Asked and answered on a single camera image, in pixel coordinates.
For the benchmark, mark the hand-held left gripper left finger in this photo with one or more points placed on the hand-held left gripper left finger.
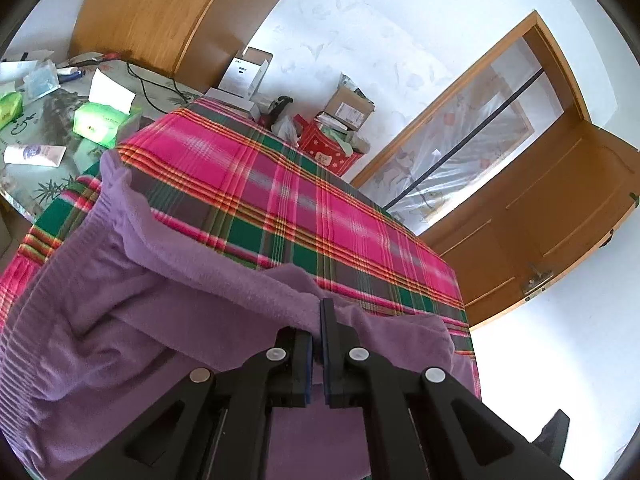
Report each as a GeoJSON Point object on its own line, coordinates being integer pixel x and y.
{"type": "Point", "coordinates": [300, 360]}

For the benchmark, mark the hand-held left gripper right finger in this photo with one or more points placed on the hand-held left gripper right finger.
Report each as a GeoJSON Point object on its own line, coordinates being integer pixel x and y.
{"type": "Point", "coordinates": [330, 360]}

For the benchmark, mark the purple fleece blanket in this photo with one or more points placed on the purple fleece blanket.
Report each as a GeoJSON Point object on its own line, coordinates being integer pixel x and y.
{"type": "Point", "coordinates": [125, 310]}

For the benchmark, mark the pink plaid bed sheet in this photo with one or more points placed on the pink plaid bed sheet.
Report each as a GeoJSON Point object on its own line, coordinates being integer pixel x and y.
{"type": "Point", "coordinates": [300, 185]}

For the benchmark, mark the red gift box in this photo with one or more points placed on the red gift box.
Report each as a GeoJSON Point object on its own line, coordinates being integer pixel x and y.
{"type": "Point", "coordinates": [325, 147]}

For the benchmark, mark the clear printed plastic door curtain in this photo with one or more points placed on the clear printed plastic door curtain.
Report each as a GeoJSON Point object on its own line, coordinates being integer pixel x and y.
{"type": "Point", "coordinates": [450, 160]}

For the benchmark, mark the wooden door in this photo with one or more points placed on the wooden door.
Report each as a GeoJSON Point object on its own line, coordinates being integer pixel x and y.
{"type": "Point", "coordinates": [550, 195]}

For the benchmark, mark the brown cardboard box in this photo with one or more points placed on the brown cardboard box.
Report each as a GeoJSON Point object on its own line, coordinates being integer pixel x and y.
{"type": "Point", "coordinates": [345, 105]}

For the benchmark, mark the black curtain strip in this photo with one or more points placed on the black curtain strip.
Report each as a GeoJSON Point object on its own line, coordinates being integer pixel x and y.
{"type": "Point", "coordinates": [465, 137]}

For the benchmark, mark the open white box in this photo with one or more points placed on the open white box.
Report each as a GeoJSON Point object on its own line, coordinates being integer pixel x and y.
{"type": "Point", "coordinates": [240, 77]}

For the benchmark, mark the green tissue pack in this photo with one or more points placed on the green tissue pack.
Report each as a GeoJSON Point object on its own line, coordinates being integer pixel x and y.
{"type": "Point", "coordinates": [97, 122]}

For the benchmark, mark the white cream tube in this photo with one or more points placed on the white cream tube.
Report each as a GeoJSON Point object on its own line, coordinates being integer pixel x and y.
{"type": "Point", "coordinates": [35, 154]}

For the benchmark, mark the bamboo print side table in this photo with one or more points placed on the bamboo print side table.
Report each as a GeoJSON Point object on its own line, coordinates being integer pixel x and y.
{"type": "Point", "coordinates": [50, 120]}

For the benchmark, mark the blue white pen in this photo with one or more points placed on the blue white pen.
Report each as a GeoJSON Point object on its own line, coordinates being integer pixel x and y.
{"type": "Point", "coordinates": [70, 73]}

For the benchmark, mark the wooden wardrobe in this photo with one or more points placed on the wooden wardrobe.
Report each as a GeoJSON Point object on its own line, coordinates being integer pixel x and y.
{"type": "Point", "coordinates": [165, 10]}

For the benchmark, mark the blue face mask pack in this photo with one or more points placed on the blue face mask pack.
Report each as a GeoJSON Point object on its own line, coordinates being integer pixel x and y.
{"type": "Point", "coordinates": [42, 80]}

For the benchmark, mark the small green wipes packet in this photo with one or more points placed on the small green wipes packet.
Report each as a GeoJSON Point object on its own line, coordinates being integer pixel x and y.
{"type": "Point", "coordinates": [10, 107]}

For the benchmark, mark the wooden door frame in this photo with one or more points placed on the wooden door frame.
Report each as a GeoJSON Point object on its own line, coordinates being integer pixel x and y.
{"type": "Point", "coordinates": [450, 94]}

